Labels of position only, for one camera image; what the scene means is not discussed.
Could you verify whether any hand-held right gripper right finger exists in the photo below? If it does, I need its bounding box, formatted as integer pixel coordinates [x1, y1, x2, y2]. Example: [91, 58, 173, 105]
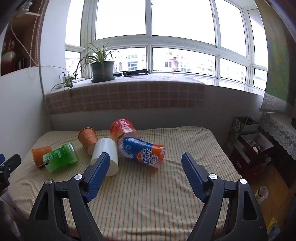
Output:
[181, 152, 269, 241]

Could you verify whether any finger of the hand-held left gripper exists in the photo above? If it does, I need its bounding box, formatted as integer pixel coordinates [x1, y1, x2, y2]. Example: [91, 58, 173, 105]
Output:
[0, 153, 22, 187]

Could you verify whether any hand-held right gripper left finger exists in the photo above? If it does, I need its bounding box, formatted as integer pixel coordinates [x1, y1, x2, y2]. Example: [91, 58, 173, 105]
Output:
[26, 152, 111, 241]

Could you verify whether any white cup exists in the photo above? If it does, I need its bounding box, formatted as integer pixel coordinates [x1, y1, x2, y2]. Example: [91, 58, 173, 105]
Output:
[91, 138, 120, 177]

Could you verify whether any plain orange cup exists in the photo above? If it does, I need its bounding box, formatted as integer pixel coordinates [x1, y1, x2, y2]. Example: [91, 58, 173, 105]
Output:
[31, 146, 53, 168]

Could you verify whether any copper glitter cup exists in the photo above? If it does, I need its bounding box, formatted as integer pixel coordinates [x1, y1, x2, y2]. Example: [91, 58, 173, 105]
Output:
[78, 127, 99, 155]

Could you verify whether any green printed cup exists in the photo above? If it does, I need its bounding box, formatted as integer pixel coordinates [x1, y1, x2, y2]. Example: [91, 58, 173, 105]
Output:
[43, 142, 79, 172]

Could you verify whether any blue and orange printed cup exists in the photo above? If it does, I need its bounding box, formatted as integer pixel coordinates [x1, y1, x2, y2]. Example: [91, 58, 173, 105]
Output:
[119, 137, 166, 171]

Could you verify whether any red and orange printed cup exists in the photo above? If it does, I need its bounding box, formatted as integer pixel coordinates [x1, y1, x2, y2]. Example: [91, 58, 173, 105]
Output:
[110, 118, 141, 149]

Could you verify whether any striped bed sheet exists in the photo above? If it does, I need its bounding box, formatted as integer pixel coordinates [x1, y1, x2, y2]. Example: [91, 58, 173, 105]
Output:
[8, 126, 242, 241]

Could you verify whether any white headboard panel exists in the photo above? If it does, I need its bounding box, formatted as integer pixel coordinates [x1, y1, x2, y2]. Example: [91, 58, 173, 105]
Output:
[0, 66, 52, 164]

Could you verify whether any open cardboard box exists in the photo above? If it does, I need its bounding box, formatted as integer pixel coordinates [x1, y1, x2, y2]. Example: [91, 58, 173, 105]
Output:
[231, 132, 277, 184]

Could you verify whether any green paper bag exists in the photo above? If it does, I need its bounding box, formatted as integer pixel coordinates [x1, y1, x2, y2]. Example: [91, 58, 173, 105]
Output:
[227, 117, 259, 152]

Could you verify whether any small pastel bottle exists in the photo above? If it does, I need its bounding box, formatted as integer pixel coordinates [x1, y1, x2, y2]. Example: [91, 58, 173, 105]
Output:
[254, 185, 270, 205]

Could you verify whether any checked windowsill cloth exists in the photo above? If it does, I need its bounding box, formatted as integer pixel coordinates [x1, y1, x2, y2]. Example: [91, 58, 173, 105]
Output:
[45, 77, 205, 114]

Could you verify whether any white power strip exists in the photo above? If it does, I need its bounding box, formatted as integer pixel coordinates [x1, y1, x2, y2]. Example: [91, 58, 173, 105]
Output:
[60, 73, 73, 88]

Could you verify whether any white lace cloth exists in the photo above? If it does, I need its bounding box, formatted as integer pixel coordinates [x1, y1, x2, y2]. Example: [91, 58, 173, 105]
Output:
[258, 93, 296, 161]

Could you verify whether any potted spider plant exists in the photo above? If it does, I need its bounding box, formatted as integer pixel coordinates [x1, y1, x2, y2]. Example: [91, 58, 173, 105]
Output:
[51, 40, 123, 98]

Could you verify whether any red canister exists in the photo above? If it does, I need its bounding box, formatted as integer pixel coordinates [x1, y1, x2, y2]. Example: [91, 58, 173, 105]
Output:
[1, 39, 17, 75]

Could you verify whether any black device on windowsill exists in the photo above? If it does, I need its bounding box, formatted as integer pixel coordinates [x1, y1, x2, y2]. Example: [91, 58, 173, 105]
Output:
[113, 68, 152, 77]

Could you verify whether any wooden shelf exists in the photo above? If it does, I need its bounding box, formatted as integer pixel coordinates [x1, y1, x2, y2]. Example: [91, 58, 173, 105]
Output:
[0, 0, 45, 77]

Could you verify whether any white cable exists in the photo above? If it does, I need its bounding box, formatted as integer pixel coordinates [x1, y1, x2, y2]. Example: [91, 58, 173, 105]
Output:
[9, 9, 67, 98]

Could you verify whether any white bead cord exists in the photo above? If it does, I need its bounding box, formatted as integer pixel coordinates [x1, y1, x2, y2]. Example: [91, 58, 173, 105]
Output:
[29, 0, 46, 67]

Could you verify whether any white window frame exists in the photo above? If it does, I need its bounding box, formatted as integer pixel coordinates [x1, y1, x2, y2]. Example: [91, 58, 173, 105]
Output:
[65, 0, 269, 96]

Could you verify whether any wall map poster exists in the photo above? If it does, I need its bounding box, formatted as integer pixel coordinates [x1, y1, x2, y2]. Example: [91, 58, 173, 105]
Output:
[254, 0, 296, 106]

